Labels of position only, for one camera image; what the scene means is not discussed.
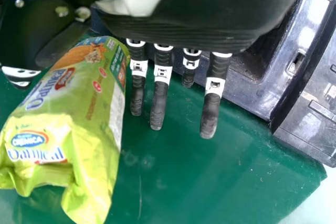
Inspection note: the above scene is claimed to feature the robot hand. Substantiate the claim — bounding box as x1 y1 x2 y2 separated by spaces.
0 0 307 140

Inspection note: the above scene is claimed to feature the black oven with glass door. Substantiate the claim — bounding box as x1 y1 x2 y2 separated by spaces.
172 0 336 168

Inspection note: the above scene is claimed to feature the yellow-green biscuit packet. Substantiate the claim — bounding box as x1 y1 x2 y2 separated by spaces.
0 35 131 224

